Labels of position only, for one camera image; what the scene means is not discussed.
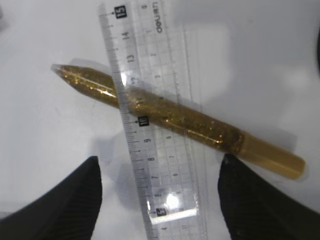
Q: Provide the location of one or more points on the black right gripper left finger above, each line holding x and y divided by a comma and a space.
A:
69, 211

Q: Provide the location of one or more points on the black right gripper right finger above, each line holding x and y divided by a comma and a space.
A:
253, 209

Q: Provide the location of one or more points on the gold marker pen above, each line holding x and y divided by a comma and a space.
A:
184, 121

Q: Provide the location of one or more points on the clear plastic ruler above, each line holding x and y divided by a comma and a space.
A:
146, 51

